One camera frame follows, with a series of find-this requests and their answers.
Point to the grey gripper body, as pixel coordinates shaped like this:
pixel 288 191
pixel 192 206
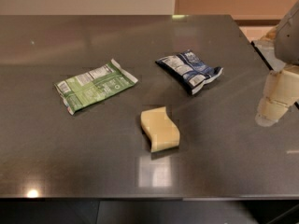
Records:
pixel 289 41

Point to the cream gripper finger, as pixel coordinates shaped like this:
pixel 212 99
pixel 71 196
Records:
pixel 281 91

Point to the blue chip bag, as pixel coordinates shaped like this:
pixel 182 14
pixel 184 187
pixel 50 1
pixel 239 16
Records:
pixel 190 70

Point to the green jalapeno chip bag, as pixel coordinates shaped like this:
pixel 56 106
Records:
pixel 94 86

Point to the yellow sponge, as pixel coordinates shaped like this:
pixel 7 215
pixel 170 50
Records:
pixel 162 132

